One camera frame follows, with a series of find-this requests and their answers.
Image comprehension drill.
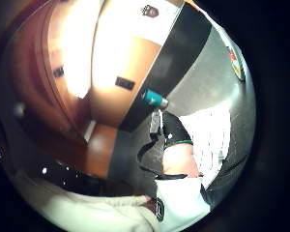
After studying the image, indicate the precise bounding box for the colourful snack packet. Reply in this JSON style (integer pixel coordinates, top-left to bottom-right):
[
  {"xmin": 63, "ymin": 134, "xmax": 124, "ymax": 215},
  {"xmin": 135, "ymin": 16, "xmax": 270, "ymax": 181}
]
[{"xmin": 226, "ymin": 45, "xmax": 247, "ymax": 82}]

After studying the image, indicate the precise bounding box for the black label plate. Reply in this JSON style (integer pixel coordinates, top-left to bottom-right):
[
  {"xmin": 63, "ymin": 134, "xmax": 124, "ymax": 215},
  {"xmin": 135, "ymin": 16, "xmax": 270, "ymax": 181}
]
[
  {"xmin": 114, "ymin": 75, "xmax": 136, "ymax": 91},
  {"xmin": 52, "ymin": 65, "xmax": 66, "ymax": 78}
]

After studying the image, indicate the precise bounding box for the teal cylinder with silver cap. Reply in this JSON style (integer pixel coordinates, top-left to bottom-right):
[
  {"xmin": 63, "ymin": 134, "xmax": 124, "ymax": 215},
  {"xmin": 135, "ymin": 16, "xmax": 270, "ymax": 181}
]
[{"xmin": 141, "ymin": 89, "xmax": 170, "ymax": 109}]

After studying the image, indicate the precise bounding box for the small grey metal clip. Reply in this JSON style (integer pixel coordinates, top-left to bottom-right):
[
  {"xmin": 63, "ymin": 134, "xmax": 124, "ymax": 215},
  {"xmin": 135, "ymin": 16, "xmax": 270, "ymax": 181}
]
[{"xmin": 149, "ymin": 109, "xmax": 162, "ymax": 135}]

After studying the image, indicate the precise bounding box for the white sheet with dark emblem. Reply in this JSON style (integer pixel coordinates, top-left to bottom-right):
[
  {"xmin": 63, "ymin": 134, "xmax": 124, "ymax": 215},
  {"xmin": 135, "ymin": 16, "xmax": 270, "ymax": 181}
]
[{"xmin": 100, "ymin": 0, "xmax": 186, "ymax": 46}]

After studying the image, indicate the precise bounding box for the black panel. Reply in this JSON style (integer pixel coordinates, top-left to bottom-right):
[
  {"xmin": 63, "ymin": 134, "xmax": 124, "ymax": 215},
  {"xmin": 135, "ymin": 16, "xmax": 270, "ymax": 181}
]
[{"xmin": 118, "ymin": 2, "xmax": 214, "ymax": 132}]

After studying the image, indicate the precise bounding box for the white cloth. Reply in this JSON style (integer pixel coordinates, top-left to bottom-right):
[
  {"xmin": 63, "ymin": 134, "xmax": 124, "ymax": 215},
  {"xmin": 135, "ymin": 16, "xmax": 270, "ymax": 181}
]
[{"xmin": 179, "ymin": 105, "xmax": 232, "ymax": 189}]

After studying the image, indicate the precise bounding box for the brown wooden cabinet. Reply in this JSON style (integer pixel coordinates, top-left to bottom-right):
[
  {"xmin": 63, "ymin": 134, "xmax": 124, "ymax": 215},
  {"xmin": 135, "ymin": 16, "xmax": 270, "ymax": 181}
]
[{"xmin": 5, "ymin": 0, "xmax": 162, "ymax": 179}]

